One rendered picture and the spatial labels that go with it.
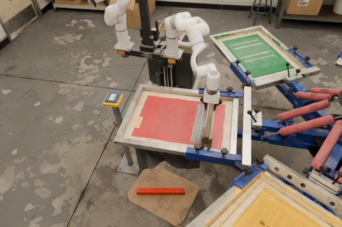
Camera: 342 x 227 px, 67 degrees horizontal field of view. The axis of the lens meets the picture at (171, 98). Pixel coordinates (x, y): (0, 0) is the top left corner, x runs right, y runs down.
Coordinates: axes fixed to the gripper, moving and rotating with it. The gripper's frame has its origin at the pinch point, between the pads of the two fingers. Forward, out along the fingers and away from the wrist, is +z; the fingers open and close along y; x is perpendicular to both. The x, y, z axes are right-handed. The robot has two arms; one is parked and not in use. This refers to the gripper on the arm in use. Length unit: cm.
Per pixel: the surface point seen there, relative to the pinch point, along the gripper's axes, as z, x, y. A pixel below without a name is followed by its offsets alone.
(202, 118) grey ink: 16.1, -2.7, 5.0
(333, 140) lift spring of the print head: -8, 20, -68
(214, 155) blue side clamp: 10.7, 29.8, -6.7
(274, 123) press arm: 7.8, -0.5, -42.1
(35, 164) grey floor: 112, 12, 176
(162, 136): 16.4, 18.1, 29.2
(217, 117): 16.6, -6.7, -5.4
